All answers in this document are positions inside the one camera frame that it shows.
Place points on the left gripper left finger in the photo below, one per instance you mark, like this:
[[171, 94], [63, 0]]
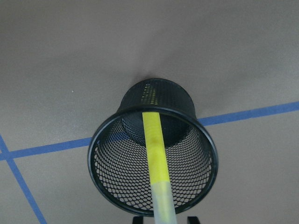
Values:
[[137, 220]]

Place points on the yellow highlighter pen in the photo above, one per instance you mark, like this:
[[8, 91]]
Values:
[[161, 193]]

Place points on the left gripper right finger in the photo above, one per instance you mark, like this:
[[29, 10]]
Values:
[[193, 220]]

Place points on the black mesh pen cup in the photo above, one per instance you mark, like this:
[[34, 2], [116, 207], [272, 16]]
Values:
[[117, 155]]

